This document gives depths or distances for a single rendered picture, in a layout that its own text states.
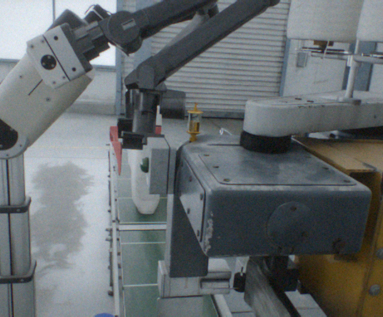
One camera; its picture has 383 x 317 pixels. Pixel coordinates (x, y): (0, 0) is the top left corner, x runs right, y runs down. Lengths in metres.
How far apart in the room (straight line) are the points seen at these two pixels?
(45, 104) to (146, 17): 0.39
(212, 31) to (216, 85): 7.47
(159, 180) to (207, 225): 0.22
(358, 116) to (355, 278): 0.32
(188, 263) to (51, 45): 0.59
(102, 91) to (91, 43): 7.27
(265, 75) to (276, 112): 8.09
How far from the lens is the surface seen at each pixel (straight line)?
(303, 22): 0.94
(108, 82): 8.30
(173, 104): 1.02
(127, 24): 1.05
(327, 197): 0.60
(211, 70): 8.47
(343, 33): 0.94
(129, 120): 1.17
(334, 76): 9.52
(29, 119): 1.30
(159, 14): 1.08
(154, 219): 2.75
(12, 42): 8.41
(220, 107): 8.61
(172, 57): 1.04
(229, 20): 1.08
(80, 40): 1.07
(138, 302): 1.97
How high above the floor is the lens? 1.51
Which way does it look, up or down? 16 degrees down
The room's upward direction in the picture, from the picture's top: 4 degrees clockwise
